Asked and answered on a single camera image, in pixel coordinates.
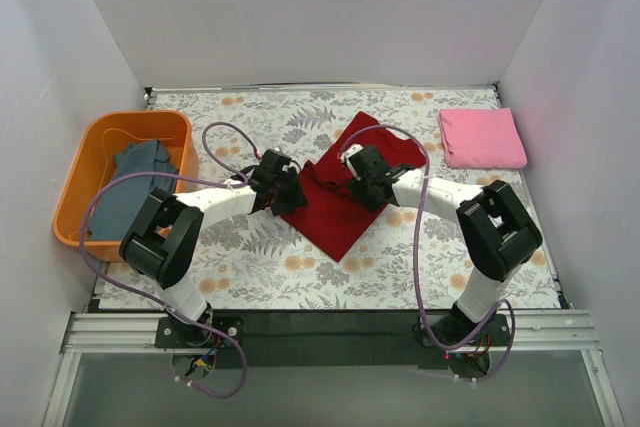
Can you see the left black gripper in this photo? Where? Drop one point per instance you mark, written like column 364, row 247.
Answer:
column 291, row 192

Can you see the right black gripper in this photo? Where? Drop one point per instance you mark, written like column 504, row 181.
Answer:
column 368, row 187

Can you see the red t shirt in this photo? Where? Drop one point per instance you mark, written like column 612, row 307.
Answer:
column 333, row 220

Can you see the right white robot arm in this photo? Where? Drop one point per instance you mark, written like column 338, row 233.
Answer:
column 499, row 234

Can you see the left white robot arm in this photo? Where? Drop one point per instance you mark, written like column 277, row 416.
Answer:
column 161, row 241

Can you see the floral table cloth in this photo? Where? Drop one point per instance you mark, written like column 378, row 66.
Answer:
column 260, row 262

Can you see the folded pink t shirt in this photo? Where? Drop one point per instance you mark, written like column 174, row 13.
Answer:
column 481, row 139

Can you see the grey blue t shirt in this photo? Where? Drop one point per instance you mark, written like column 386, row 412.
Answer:
column 117, row 208

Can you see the orange plastic tub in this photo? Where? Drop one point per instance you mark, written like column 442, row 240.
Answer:
column 94, row 167

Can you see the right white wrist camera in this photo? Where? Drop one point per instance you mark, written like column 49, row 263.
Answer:
column 349, row 152

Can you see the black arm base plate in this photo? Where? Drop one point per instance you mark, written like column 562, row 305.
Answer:
column 321, row 338

